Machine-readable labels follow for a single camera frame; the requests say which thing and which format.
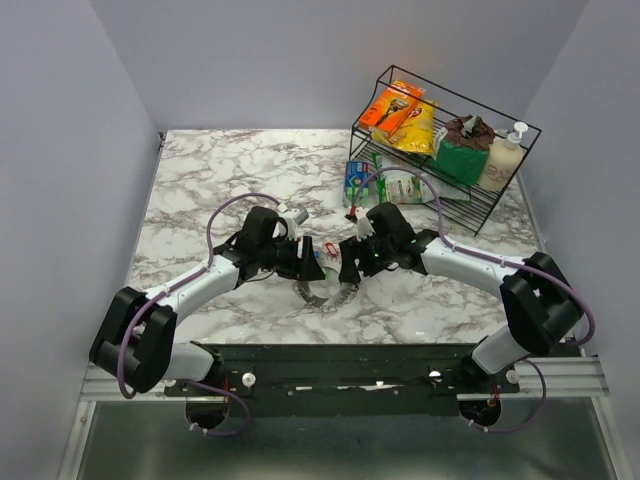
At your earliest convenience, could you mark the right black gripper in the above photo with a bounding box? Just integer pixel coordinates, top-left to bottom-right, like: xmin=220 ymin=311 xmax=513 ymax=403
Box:
xmin=338 ymin=227 xmax=396 ymax=283

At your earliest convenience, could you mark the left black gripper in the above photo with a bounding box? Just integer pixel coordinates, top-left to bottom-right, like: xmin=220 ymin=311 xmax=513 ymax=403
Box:
xmin=258 ymin=233 xmax=326 ymax=282

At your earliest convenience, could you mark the red key tag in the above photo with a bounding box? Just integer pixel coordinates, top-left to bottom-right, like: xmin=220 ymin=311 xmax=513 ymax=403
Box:
xmin=325 ymin=242 xmax=339 ymax=256

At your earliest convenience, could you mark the silver toothed metal ring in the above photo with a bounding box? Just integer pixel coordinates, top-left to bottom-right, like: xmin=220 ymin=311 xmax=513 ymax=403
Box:
xmin=292 ymin=277 xmax=346 ymax=308

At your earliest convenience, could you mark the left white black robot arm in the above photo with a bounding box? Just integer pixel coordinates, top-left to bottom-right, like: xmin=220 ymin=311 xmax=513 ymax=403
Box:
xmin=89 ymin=206 xmax=324 ymax=395

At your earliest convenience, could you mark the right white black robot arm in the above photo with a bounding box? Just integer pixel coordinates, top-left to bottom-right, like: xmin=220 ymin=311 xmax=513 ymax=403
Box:
xmin=339 ymin=202 xmax=584 ymax=392

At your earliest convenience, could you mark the green white snack packet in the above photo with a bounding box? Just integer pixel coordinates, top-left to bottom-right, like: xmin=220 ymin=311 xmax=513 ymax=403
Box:
xmin=371 ymin=152 xmax=470 ymax=204

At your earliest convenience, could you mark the blue green small box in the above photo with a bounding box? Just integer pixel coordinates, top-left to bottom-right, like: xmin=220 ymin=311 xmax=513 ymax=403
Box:
xmin=342 ymin=161 xmax=369 ymax=207

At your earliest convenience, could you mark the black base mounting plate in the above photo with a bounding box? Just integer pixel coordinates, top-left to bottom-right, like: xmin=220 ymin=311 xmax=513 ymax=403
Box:
xmin=102 ymin=342 xmax=583 ymax=419

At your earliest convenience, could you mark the yellow chips bag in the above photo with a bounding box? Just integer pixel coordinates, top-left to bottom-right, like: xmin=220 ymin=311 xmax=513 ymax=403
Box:
xmin=371 ymin=101 xmax=436 ymax=155

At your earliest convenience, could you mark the orange razor box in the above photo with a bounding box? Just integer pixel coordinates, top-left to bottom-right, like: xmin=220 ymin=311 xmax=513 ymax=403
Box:
xmin=358 ymin=80 xmax=424 ymax=139

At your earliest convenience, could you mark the green brown paper bag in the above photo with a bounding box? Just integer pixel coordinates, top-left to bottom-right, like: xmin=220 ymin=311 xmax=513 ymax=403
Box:
xmin=429 ymin=115 xmax=495 ymax=187

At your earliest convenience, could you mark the cream pump lotion bottle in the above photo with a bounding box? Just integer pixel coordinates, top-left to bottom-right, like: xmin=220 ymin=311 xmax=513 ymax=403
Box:
xmin=477 ymin=122 xmax=529 ymax=192

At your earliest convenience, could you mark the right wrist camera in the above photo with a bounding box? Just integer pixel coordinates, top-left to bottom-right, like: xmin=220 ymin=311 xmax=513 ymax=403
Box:
xmin=354 ymin=207 xmax=375 ymax=241

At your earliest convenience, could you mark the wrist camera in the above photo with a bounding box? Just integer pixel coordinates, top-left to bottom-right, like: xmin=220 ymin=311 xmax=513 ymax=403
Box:
xmin=354 ymin=207 xmax=375 ymax=241
xmin=276 ymin=202 xmax=309 ymax=240

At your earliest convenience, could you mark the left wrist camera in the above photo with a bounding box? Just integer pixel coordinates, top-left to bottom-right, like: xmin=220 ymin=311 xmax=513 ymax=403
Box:
xmin=276 ymin=202 xmax=309 ymax=240

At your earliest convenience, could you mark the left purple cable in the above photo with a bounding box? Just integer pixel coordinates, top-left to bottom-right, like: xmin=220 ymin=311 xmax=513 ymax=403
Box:
xmin=116 ymin=192 xmax=251 ymax=436

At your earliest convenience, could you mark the purple cable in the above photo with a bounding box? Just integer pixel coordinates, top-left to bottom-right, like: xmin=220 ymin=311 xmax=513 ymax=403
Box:
xmin=345 ymin=166 xmax=597 ymax=434
xmin=116 ymin=192 xmax=251 ymax=436

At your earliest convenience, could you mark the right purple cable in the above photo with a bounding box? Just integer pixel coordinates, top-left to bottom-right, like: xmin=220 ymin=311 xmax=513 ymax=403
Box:
xmin=345 ymin=166 xmax=597 ymax=434

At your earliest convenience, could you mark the black wire shelf rack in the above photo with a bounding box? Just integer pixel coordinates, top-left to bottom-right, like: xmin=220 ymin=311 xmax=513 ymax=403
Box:
xmin=344 ymin=65 xmax=542 ymax=234

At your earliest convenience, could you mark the aluminium extrusion rail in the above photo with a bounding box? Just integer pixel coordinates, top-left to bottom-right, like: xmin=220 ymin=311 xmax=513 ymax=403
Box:
xmin=79 ymin=355 xmax=611 ymax=402

